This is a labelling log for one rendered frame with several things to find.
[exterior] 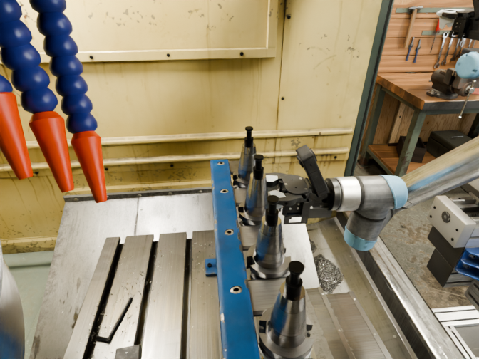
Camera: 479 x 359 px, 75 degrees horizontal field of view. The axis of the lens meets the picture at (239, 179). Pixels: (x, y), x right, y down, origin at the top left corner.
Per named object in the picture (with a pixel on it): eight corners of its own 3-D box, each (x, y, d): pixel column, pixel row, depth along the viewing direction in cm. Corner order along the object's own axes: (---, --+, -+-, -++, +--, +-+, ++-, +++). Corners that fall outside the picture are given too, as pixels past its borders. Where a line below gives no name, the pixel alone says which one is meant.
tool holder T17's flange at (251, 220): (237, 209, 57) (237, 199, 56) (270, 207, 58) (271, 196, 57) (241, 233, 52) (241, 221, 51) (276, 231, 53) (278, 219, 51)
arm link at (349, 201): (364, 189, 63) (348, 168, 70) (343, 189, 63) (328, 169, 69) (356, 217, 67) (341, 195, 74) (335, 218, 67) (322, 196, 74)
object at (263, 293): (296, 278, 43) (297, 274, 43) (308, 312, 39) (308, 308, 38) (246, 283, 43) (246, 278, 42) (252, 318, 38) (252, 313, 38)
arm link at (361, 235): (384, 235, 80) (398, 201, 74) (366, 259, 73) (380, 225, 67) (356, 220, 85) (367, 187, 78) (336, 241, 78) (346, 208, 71)
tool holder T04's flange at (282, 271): (241, 257, 48) (241, 245, 46) (279, 248, 49) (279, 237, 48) (255, 290, 43) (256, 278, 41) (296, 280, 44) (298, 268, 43)
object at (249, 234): (279, 225, 53) (279, 221, 52) (286, 248, 48) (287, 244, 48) (238, 229, 52) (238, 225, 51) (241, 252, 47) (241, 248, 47)
